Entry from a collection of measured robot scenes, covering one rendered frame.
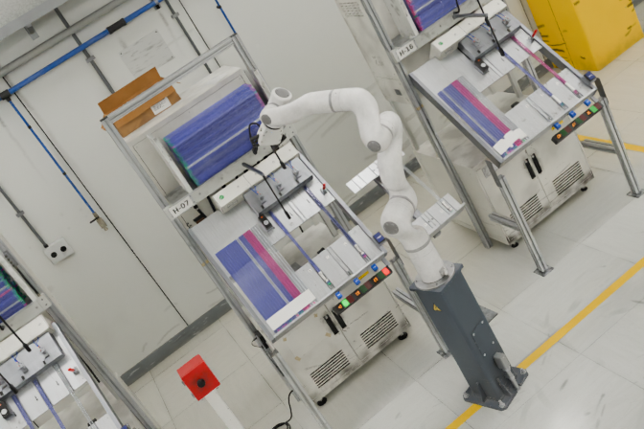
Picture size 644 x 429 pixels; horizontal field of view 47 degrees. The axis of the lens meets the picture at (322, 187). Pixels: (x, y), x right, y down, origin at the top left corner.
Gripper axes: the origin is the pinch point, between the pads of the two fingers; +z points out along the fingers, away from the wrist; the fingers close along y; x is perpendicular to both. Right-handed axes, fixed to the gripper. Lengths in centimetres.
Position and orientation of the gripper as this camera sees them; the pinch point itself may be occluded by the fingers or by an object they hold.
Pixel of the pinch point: (264, 149)
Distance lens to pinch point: 318.6
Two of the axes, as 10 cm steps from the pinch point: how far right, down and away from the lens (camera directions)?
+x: -4.0, -7.1, 5.8
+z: -2.8, 7.0, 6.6
